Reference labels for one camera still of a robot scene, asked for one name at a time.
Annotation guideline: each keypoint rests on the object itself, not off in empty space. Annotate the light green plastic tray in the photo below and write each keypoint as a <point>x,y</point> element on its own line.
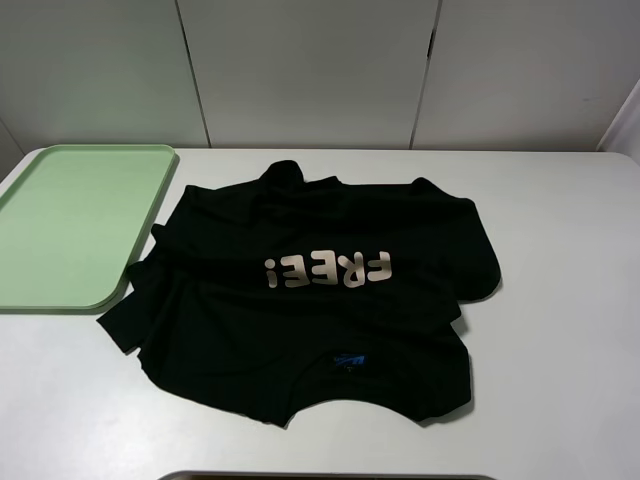
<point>72,221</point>

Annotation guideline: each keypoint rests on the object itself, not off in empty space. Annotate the black short sleeve t-shirt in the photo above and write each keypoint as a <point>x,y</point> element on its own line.
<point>268,297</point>

